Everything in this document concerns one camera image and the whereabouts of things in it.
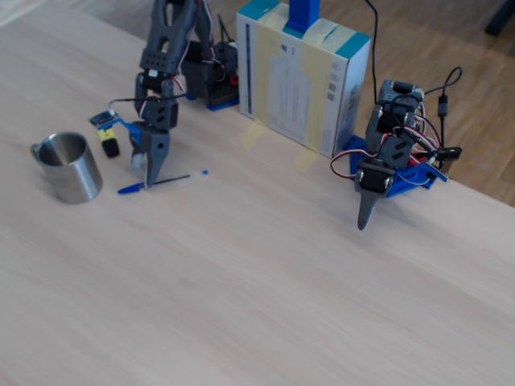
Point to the white teal cardboard box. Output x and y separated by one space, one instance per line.
350 92

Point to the blue camera stand post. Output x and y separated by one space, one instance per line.
301 14

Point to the grey robot arm without camera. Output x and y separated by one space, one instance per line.
386 94

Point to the yellow highlighter black cap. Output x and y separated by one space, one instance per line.
111 149

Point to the grey gripper body without camera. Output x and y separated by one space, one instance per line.
373 180

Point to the silver steel cup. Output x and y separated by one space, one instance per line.
76 177

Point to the dark chair leg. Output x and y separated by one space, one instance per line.
503 20

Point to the grey gripper body with camera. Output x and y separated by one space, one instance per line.
156 148

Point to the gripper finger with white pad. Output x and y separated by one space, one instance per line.
138 161
156 157

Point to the blue base plate small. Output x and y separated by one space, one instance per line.
219 106

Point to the camera board blue mount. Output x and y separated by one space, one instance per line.
104 118

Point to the grey gripper finger without pad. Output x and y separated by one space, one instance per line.
367 209

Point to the black power plug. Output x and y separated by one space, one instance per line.
448 153

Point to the yellowish tape strip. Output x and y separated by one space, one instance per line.
267 72
322 104

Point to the grey robot arm with camera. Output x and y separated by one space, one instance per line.
161 40

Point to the blue ballpoint pen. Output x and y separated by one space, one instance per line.
133 189

